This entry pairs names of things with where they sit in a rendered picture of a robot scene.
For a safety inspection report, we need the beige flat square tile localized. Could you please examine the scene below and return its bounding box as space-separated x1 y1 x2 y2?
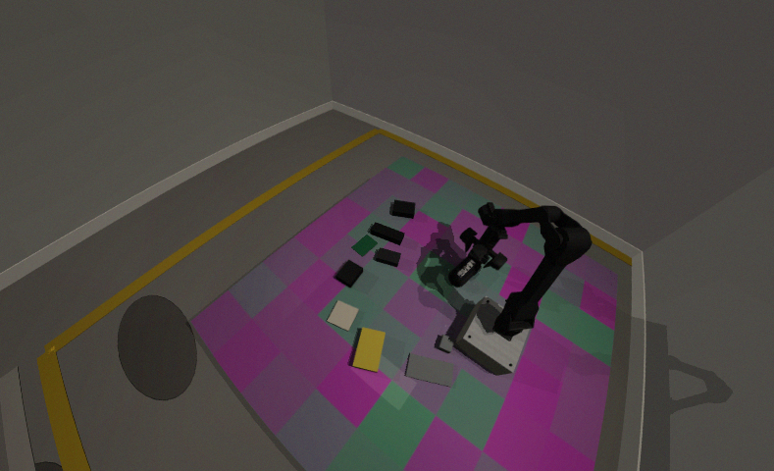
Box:
327 301 359 332

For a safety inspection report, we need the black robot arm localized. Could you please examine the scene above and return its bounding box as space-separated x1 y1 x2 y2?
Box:
468 202 593 341

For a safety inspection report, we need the yellow rectangular block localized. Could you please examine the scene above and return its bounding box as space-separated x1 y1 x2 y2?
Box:
352 327 386 373

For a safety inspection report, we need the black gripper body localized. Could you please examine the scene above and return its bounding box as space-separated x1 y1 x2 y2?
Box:
460 228 507 270

